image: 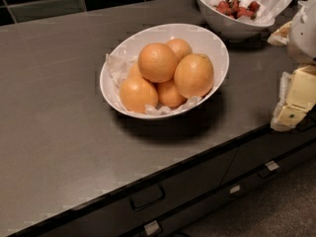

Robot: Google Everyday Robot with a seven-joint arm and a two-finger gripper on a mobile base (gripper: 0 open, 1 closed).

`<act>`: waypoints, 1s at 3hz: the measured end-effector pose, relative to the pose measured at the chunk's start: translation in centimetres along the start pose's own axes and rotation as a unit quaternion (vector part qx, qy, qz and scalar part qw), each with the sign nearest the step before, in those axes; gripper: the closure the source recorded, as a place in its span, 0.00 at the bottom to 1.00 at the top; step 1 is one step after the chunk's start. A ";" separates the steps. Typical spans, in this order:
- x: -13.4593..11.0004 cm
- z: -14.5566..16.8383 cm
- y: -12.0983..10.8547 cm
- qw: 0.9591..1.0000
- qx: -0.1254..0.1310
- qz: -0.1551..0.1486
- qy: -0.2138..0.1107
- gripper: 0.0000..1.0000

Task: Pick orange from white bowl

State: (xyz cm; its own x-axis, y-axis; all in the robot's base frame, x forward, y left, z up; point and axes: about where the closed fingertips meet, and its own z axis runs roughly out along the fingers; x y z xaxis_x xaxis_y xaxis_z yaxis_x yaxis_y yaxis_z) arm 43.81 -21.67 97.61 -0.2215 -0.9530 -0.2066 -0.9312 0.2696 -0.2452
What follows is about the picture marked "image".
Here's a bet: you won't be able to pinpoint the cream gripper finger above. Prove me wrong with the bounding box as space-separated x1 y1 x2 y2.
271 64 316 131
268 21 291 46

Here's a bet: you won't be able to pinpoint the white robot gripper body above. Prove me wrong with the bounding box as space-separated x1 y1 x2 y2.
287 0 316 65

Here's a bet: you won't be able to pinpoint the large orange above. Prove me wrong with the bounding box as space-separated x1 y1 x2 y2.
174 53 214 99

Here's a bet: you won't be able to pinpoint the back orange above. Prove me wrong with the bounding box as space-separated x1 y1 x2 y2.
166 39 193 61

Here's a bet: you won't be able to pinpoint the front centre orange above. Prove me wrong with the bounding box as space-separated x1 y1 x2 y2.
157 79 187 108

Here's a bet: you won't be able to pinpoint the top centre orange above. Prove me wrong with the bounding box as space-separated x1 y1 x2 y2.
137 42 178 83

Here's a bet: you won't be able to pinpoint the small hidden orange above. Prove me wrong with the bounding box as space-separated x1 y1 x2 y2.
128 63 141 77

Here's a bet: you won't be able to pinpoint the front left orange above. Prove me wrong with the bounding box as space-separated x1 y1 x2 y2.
119 76 158 114

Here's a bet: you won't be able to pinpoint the white paper in orange bowl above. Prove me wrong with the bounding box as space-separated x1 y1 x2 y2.
100 54 202 119

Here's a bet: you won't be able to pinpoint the red strawberries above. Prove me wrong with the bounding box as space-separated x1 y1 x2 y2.
214 0 261 20

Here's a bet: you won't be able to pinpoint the dark right drawer front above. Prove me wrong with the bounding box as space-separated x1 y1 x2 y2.
223 127 316 184

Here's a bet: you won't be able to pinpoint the dark drawer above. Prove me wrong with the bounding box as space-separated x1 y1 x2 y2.
40 149 236 237
223 127 316 184

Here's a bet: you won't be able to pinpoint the dark left drawer front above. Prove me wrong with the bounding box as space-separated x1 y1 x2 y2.
40 149 236 237

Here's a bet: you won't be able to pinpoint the black left drawer handle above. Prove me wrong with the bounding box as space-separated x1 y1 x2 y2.
129 185 166 211

